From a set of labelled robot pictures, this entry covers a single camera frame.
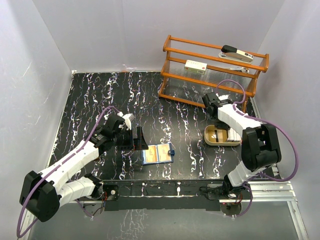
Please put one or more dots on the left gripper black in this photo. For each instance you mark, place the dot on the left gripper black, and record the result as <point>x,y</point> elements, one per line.
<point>141,145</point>

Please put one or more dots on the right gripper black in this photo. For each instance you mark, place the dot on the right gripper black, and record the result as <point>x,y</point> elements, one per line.
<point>224,125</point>

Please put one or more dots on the blue card holder wallet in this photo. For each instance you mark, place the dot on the blue card holder wallet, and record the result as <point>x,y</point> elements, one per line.
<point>171,152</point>

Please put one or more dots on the orange patterned credit card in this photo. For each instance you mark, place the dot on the orange patterned credit card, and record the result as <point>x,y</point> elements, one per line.
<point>163,153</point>

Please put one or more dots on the yellow black striped card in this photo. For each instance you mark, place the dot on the yellow black striped card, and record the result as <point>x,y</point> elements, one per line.
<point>217,135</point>

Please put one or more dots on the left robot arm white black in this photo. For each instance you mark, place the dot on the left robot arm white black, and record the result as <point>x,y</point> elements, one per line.
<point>45,192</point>

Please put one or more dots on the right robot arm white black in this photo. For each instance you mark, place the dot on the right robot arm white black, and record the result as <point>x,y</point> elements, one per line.
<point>260,146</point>

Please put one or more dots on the white cards in tray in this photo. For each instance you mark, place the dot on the white cards in tray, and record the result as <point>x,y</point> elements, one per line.
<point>233,136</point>

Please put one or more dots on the beige plastic tray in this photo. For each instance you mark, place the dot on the beige plastic tray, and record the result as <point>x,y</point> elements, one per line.
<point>208,142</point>

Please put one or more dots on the white staples box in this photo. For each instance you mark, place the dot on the white staples box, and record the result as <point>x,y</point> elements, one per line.
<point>195,67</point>

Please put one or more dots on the orange wooden shelf rack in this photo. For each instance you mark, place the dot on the orange wooden shelf rack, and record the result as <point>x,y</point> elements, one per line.
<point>226,77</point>

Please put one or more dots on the black beige stapler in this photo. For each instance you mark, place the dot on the black beige stapler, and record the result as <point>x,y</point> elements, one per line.
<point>232,53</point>

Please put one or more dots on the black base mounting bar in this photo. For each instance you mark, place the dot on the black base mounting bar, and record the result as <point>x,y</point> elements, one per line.
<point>191,194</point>

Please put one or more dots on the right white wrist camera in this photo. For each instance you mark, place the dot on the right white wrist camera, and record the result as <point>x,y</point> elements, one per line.
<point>222,97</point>

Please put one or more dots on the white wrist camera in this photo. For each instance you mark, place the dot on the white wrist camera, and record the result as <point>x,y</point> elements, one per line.
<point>128,118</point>
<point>222,97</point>

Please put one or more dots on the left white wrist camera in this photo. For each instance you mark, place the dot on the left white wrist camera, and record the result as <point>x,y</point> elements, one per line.
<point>128,118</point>

